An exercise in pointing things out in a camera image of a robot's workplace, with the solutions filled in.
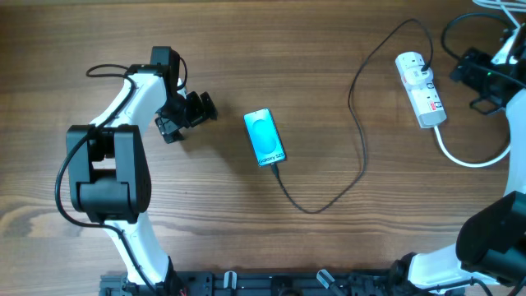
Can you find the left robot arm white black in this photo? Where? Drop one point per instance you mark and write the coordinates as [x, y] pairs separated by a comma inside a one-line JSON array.
[[104, 181]]

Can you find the white power strip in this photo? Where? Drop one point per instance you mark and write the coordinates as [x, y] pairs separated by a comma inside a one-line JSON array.
[[426, 103]]

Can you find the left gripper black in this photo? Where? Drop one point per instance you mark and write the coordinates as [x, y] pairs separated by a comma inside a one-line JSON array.
[[199, 115]]

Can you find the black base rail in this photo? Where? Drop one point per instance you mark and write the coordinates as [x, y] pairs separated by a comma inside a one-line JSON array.
[[232, 283]]

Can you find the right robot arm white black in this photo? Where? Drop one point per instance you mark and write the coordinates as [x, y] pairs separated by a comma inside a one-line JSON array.
[[490, 247]]

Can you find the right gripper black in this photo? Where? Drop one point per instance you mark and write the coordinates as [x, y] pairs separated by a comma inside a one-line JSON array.
[[469, 75]]

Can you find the white charger plug adapter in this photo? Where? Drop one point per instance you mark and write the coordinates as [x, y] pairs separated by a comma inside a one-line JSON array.
[[416, 78]]

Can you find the blue Galaxy smartphone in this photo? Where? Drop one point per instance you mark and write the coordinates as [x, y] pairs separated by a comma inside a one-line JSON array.
[[264, 137]]

